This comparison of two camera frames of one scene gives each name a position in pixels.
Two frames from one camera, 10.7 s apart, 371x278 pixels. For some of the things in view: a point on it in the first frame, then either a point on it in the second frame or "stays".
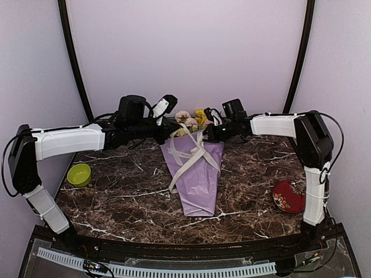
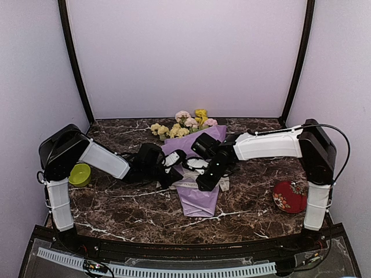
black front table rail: x=89 y=245 stays
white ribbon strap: x=198 y=143 to x=224 y=183
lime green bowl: x=79 y=175 stays
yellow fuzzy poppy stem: x=200 y=116 stays
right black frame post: x=307 y=36 stays
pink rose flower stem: x=183 y=116 stays
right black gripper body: x=221 y=135 to x=218 y=171
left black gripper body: x=138 y=131 to x=150 y=171
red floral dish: x=289 y=196 stays
